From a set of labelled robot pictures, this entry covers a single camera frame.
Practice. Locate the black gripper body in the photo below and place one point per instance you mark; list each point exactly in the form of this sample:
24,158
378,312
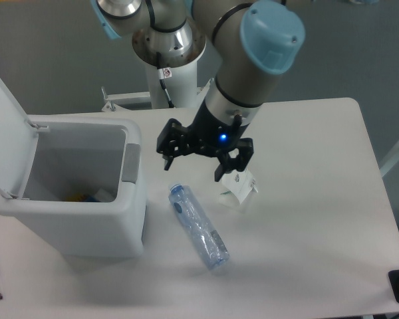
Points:
216,133

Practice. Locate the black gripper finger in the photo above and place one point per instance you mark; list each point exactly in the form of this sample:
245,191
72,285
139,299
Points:
227,164
174,140

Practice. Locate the white plastic trash can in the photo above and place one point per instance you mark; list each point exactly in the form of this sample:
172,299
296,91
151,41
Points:
75,181

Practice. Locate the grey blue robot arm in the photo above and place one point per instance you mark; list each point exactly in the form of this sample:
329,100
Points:
257,42

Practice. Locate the crumpled white paper packet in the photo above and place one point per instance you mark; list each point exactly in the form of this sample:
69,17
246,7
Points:
238,187

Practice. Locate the clear plastic water bottle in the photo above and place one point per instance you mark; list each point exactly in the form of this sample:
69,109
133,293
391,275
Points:
204,236

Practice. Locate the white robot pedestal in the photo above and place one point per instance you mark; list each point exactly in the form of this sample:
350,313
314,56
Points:
173,79

